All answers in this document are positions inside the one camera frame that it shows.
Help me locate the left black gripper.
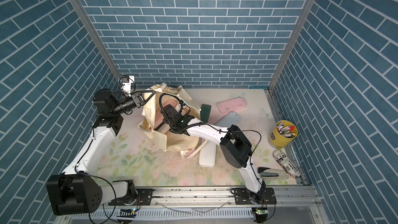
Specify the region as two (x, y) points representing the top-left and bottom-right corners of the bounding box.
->
(112, 91), (155, 116)

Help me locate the cream canvas tote bag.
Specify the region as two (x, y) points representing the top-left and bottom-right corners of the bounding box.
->
(138, 83), (201, 155)

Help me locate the dark green pencil case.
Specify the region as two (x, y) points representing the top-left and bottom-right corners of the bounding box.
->
(200, 104), (211, 122)

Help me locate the white pencil case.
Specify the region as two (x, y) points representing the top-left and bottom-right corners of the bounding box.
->
(199, 143), (217, 168)

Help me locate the light blue case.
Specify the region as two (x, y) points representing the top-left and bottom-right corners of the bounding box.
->
(215, 112), (242, 128)

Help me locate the pink pencil case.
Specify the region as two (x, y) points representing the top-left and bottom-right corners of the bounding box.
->
(216, 97), (247, 113)

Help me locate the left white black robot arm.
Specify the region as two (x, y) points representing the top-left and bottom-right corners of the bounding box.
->
(46, 89), (155, 216)

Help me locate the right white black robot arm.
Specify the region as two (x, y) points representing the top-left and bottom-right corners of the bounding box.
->
(160, 105), (266, 204)

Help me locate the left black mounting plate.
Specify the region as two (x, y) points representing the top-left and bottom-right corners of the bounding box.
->
(106, 188), (154, 206)

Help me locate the black mounting plate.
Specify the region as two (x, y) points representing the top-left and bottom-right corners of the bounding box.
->
(106, 188), (154, 206)
(230, 187), (277, 205)

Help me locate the black grey stapler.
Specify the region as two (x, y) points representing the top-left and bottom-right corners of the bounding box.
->
(258, 167), (290, 180)

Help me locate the yellow pen holder cup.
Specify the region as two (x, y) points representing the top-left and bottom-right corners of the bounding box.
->
(269, 120), (298, 149)

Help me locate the white printed packet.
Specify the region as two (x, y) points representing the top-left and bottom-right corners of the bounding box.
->
(273, 150), (301, 178)

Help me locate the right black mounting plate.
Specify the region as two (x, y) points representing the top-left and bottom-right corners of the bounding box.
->
(230, 187), (277, 205)

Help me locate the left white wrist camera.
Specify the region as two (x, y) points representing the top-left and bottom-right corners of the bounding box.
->
(118, 76), (136, 96)

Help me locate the aluminium front rail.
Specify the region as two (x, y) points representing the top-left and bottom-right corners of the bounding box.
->
(56, 186), (329, 224)

